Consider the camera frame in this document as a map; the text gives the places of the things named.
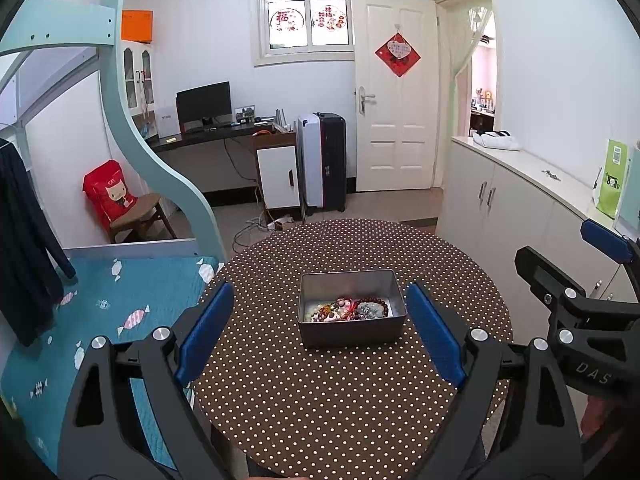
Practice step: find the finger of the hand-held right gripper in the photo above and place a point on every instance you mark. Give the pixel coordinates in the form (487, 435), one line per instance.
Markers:
(605, 240)
(540, 272)

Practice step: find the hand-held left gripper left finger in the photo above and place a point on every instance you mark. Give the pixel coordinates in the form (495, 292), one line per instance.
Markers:
(205, 330)

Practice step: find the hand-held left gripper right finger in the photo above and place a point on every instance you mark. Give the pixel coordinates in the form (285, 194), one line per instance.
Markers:
(435, 335)

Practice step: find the metal tin box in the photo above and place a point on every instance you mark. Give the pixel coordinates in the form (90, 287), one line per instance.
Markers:
(350, 332)

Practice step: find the pale paper box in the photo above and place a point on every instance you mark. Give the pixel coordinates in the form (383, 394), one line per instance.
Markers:
(631, 195)

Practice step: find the green paper bag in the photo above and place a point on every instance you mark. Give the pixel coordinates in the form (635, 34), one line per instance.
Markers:
(611, 185)

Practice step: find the pale jade pendant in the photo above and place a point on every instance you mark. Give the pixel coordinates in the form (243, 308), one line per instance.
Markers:
(374, 311)

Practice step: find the white sideboard cabinet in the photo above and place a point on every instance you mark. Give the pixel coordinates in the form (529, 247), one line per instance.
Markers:
(510, 210)

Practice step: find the bunch of keys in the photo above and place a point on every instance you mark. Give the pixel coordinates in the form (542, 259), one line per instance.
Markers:
(552, 175)

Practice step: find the blue candy print bedsheet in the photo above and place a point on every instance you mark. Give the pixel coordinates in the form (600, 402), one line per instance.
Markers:
(100, 300)

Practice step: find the round polka-dot table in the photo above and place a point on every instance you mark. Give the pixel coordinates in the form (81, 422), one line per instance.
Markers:
(325, 410)

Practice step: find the wooden chair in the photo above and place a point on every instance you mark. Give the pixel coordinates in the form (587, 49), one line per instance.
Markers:
(145, 210)

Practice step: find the white cloth bundle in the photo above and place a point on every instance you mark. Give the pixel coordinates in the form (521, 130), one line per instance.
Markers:
(497, 141)

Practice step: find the red printed bag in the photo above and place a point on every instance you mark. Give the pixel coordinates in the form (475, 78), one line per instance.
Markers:
(110, 192)

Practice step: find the white under-desk cabinet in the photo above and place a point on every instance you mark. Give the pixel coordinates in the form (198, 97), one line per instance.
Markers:
(275, 175)

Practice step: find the dark wooden desk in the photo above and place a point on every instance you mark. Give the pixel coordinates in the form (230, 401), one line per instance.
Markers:
(200, 137)

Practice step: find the cream panel door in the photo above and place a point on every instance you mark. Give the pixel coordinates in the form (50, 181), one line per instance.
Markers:
(400, 135)

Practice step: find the white suitcase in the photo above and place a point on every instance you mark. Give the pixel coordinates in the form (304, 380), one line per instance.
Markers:
(310, 160)

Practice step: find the dark hanging garment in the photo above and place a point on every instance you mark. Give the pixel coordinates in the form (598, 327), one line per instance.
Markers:
(25, 240)

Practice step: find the black suitcase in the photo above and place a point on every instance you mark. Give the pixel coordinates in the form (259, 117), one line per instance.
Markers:
(334, 160)

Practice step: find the white box with print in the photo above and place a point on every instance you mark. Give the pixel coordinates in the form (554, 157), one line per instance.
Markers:
(167, 122)

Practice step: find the pale green door curtain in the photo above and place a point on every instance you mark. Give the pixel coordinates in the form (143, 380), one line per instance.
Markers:
(462, 60)

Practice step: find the black computer monitor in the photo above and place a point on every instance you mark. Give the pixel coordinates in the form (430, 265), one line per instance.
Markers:
(204, 102)

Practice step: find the glass door cupboard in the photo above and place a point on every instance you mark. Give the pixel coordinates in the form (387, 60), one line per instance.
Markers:
(137, 80)

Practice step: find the red door decoration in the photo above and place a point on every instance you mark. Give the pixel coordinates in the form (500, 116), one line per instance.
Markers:
(398, 55)

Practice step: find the orange box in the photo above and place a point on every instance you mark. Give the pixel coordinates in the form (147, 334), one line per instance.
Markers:
(137, 26)

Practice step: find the red round window sticker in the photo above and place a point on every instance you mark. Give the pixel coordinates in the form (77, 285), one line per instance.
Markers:
(327, 17)
(282, 20)

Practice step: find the light blue bed frame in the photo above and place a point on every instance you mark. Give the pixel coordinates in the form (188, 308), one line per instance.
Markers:
(150, 160)

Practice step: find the window with cream frame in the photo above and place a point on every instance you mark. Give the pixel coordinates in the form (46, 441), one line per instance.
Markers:
(305, 57)

